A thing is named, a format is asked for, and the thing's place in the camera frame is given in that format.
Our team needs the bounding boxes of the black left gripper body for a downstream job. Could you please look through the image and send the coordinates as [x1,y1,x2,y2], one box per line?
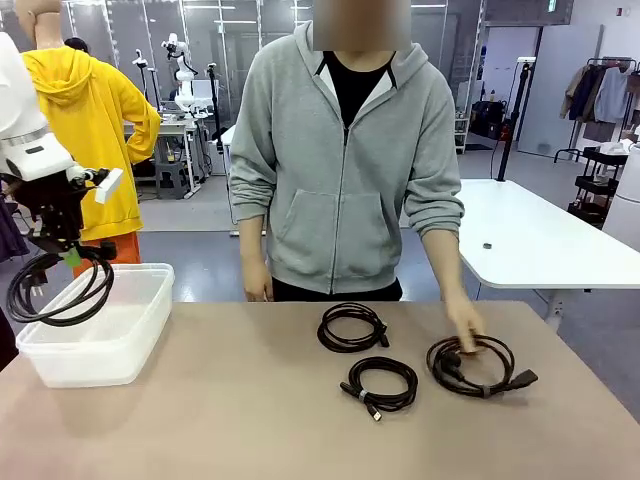
[27,179,86,246]

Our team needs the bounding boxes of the black power cable with plug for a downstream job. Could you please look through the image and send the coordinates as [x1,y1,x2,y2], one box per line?
[5,242,119,327]

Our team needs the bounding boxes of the black USB cable grey tie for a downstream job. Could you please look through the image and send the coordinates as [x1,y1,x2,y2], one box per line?
[339,355,419,422]

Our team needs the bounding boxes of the thin black cable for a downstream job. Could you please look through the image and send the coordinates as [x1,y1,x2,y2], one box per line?
[316,301,392,354]

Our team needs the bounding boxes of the black extension cord dark tie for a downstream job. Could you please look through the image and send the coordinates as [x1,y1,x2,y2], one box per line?
[426,334,540,400]

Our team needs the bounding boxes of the person's left forearm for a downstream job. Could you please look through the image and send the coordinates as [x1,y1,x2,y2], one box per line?
[422,230,466,304]

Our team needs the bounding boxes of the person's right forearm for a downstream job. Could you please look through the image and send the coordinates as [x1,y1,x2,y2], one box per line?
[239,219,269,269]

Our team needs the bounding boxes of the person's right hand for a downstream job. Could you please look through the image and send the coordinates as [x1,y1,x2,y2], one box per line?
[242,259,276,303]

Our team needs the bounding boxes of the person's left hand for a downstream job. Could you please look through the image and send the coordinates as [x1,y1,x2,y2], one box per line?
[442,293,488,355]

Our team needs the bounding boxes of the bystander in dark trousers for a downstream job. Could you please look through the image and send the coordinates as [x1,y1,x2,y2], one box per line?
[0,192,30,264]

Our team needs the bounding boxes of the orange shorts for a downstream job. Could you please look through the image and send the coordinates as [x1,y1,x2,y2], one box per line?
[72,230,143,279]

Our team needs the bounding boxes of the yellow hoodie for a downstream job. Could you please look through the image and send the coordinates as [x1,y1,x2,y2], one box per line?
[22,47,163,243]

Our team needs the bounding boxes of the translucent plastic storage container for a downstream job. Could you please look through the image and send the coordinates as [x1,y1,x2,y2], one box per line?
[15,262,176,390]

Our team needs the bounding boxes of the grey step stool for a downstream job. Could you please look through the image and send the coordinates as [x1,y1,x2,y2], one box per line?
[154,162,190,200]

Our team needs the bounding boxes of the white background desk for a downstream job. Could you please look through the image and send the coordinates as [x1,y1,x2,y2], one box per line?
[122,112,204,199]

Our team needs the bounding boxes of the black tripod stand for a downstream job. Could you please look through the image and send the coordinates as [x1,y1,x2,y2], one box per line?
[132,48,162,112]
[206,62,225,152]

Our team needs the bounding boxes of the beige mannequin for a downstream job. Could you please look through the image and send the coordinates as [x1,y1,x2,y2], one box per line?
[13,0,66,51]

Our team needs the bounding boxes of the grey zip hoodie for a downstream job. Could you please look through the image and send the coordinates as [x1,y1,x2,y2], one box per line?
[229,19,466,296]

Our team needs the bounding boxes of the black trousers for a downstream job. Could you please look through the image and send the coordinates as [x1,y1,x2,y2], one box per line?
[272,277,404,303]

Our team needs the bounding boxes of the black T-shirt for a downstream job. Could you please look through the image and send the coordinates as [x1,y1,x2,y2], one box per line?
[322,49,394,126]

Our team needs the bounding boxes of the person's head and neck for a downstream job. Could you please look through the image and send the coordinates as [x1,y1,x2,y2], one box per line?
[312,0,412,69]

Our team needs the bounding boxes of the pale wooden shoe rack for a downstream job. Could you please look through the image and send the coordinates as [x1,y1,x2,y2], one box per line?
[453,117,472,155]

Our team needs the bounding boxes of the black bags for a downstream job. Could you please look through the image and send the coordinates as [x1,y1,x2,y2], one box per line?
[471,99,510,140]

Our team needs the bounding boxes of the black pole with white top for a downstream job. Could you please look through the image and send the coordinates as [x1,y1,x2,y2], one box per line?
[496,56,537,182]

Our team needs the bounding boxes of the white table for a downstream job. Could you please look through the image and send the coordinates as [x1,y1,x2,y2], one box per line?
[457,178,640,329]

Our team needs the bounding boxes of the black trolley cart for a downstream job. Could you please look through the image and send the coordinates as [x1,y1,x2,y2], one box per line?
[567,146,630,227]

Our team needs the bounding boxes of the brown hanging coat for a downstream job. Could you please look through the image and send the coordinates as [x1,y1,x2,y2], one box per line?
[559,66,590,121]

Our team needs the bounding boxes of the navy hanging jacket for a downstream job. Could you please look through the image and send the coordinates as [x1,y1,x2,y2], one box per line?
[569,66,602,124]

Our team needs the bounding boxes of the light blue hanging shirt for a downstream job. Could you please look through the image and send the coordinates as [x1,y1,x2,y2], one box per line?
[592,66,632,125]

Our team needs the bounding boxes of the black clothes rack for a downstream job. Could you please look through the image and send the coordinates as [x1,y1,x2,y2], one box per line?
[553,56,640,164]

